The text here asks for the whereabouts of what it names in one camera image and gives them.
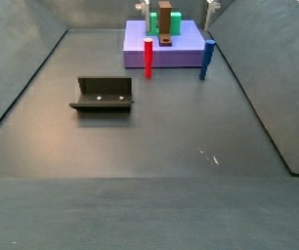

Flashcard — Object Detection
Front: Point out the green U-shaped block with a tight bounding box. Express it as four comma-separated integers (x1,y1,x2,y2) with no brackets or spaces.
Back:
146,12,182,36

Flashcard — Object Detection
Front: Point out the black angle bracket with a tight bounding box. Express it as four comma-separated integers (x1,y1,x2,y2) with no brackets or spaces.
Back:
69,76,133,110

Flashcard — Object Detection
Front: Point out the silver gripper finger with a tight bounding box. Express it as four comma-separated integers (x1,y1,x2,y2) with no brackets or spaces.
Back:
135,0,150,31
203,0,220,31

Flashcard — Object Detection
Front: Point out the blue cylinder peg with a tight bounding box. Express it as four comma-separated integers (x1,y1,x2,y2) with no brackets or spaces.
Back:
199,39,216,80

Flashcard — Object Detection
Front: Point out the red cylinder peg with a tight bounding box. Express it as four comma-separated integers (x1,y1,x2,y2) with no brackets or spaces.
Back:
143,38,151,78

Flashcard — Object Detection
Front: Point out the brown L-shaped holed block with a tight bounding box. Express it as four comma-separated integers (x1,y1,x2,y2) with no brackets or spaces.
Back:
158,1,171,47

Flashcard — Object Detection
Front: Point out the purple rectangular base board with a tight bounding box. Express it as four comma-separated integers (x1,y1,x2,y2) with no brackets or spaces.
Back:
122,21,205,68

